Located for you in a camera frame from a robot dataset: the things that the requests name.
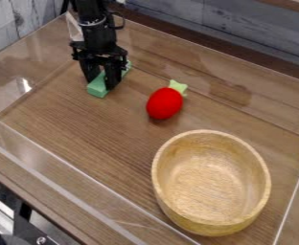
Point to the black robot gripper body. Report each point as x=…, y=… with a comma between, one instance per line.
x=96, y=48

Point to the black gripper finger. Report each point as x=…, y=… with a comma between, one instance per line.
x=112, y=74
x=91, y=69

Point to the green rectangular block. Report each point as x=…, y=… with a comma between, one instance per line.
x=96, y=86

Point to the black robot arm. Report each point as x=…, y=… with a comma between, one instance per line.
x=93, y=10

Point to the brown wooden bowl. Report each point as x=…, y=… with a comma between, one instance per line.
x=211, y=182

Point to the red plush strawberry toy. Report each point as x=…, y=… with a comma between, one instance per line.
x=166, y=101

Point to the clear acrylic corner bracket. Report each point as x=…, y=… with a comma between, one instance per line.
x=75, y=30

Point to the clear acrylic tray enclosure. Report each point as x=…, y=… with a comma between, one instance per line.
x=76, y=152

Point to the black metal table frame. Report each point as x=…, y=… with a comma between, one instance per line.
x=25, y=230

